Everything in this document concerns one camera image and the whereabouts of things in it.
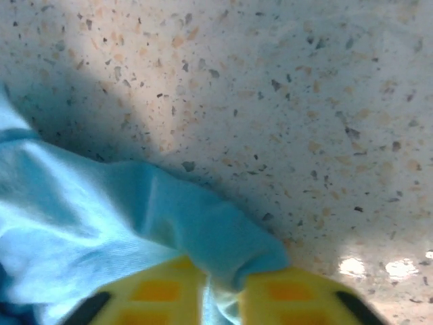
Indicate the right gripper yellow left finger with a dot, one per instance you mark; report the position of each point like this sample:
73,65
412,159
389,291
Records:
152,298

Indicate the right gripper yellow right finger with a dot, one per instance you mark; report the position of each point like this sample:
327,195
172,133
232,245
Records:
297,301

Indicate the light blue printed t-shirt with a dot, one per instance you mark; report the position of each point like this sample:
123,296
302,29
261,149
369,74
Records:
84,216

